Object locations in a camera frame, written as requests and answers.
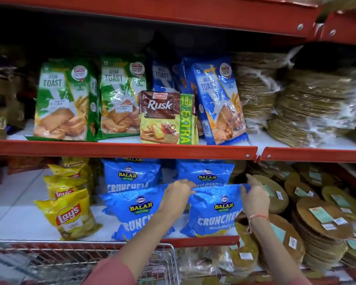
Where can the person's left hand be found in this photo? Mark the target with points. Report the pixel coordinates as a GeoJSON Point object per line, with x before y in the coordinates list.
{"type": "Point", "coordinates": [173, 200]}

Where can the person's right hand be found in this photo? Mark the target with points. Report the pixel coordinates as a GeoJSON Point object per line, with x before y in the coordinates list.
{"type": "Point", "coordinates": [256, 200]}

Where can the person's left fingers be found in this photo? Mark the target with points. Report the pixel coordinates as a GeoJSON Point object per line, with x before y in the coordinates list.
{"type": "Point", "coordinates": [184, 185]}

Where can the person's right fingers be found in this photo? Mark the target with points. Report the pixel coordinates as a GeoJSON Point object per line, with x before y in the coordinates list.
{"type": "Point", "coordinates": [251, 181]}

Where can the blue snack packet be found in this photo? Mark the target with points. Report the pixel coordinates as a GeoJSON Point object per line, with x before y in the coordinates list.
{"type": "Point", "coordinates": [133, 210]}
{"type": "Point", "coordinates": [204, 173]}
{"type": "Point", "coordinates": [215, 210]}
{"type": "Point", "coordinates": [130, 175]}

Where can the person's right forearm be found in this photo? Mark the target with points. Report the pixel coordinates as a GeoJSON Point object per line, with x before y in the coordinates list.
{"type": "Point", "coordinates": [273, 252]}

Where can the person's left forearm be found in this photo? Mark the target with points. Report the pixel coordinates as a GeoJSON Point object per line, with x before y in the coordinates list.
{"type": "Point", "coordinates": [142, 243]}

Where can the red metal shelf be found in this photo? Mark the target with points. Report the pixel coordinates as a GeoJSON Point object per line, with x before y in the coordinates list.
{"type": "Point", "coordinates": [314, 154]}
{"type": "Point", "coordinates": [121, 151]}
{"type": "Point", "coordinates": [166, 13]}
{"type": "Point", "coordinates": [344, 28]}
{"type": "Point", "coordinates": [207, 241]}

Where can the brown and yellow rusk packet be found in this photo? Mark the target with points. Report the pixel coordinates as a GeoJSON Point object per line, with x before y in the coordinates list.
{"type": "Point", "coordinates": [166, 118]}

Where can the clear plastic snack bag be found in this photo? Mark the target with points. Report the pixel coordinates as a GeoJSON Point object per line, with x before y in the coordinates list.
{"type": "Point", "coordinates": [201, 261]}

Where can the stacks of round papad packs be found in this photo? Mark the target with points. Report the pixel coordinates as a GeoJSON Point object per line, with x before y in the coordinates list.
{"type": "Point", "coordinates": [323, 216]}

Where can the blue toast packet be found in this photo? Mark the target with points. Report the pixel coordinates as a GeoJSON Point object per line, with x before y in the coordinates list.
{"type": "Point", "coordinates": [218, 100]}
{"type": "Point", "coordinates": [163, 77]}
{"type": "Point", "coordinates": [182, 74]}

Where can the clear bag of papad stack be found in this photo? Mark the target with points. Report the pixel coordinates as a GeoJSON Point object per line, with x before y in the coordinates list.
{"type": "Point", "coordinates": [256, 89]}
{"type": "Point", "coordinates": [311, 106]}

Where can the green toast packet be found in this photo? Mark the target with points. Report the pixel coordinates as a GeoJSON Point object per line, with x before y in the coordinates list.
{"type": "Point", "coordinates": [118, 97]}
{"type": "Point", "coordinates": [62, 100]}

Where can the yellow chips packet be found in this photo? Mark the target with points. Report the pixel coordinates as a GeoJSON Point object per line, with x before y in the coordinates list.
{"type": "Point", "coordinates": [75, 160]}
{"type": "Point", "coordinates": [69, 215]}
{"type": "Point", "coordinates": [62, 186]}
{"type": "Point", "coordinates": [69, 170]}

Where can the pink sleeve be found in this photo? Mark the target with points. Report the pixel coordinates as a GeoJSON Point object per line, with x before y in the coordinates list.
{"type": "Point", "coordinates": [109, 273]}

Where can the brown cardboard box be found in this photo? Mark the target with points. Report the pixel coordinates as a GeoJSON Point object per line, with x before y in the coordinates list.
{"type": "Point", "coordinates": [3, 106]}

